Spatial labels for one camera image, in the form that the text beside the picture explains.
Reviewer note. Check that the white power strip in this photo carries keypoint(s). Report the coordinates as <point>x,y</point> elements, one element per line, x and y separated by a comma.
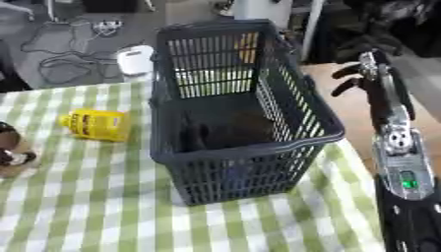
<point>107,27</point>

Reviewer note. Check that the yellow plastic bottle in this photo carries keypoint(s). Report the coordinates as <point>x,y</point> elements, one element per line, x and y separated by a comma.
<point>97,124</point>

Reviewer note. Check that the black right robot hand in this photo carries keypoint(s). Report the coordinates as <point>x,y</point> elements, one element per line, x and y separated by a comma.
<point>382,92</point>

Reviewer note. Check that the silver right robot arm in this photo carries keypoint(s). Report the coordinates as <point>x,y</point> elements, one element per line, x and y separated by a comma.
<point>407,183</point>

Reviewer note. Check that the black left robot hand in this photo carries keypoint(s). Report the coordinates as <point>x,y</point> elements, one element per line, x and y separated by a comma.
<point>12,146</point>

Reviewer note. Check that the dark blue plastic basket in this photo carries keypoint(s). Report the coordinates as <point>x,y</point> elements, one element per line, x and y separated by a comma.
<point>241,170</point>

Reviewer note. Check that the dark object inside basket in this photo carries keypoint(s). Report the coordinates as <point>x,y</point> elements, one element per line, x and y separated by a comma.
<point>227,129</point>

